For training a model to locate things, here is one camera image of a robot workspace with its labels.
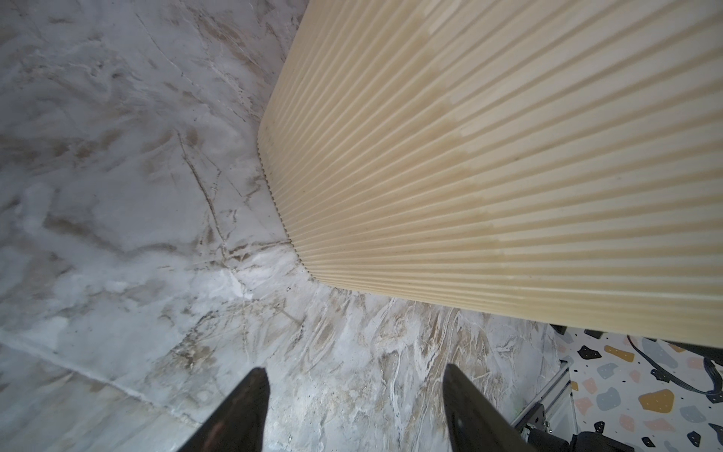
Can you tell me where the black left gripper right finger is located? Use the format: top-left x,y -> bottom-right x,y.
442,363 -> 534,452

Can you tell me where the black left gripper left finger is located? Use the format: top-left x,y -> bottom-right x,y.
178,367 -> 270,452

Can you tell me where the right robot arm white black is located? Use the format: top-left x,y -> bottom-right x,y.
540,326 -> 722,451

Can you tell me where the cream ribbed trash bin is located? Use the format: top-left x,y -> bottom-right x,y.
258,1 -> 722,348

